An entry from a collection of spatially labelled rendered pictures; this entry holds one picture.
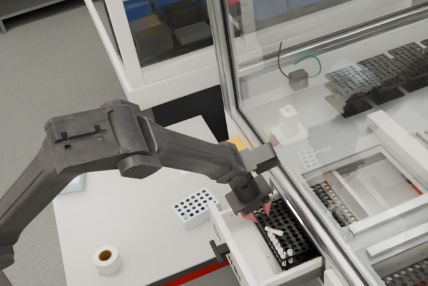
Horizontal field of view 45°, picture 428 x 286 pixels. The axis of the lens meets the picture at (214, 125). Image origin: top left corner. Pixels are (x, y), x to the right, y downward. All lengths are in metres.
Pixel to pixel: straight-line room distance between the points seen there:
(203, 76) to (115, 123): 1.23
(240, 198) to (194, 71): 0.83
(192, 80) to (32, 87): 2.18
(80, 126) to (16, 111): 3.03
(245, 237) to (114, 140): 0.74
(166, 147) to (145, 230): 0.80
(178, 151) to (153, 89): 1.08
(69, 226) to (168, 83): 0.62
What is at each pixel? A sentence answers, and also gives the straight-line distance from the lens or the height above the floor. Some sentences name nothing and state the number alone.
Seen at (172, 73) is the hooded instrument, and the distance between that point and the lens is 1.89.
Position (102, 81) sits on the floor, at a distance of 3.75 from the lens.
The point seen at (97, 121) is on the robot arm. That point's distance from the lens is 0.73.
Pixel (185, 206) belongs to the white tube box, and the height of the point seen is 0.79.
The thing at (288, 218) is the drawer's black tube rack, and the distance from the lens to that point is 1.34.
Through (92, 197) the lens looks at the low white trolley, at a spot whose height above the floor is 0.76.
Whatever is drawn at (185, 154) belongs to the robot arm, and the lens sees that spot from 0.85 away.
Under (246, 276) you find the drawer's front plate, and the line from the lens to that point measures 1.21.
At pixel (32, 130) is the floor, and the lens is 3.50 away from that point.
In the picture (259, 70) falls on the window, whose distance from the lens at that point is 1.23.
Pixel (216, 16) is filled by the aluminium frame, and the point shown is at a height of 1.30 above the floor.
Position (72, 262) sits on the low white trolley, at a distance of 1.58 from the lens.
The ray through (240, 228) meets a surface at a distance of 1.41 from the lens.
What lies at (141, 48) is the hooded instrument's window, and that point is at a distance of 1.84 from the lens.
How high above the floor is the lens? 1.92
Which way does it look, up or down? 39 degrees down
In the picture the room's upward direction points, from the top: 10 degrees counter-clockwise
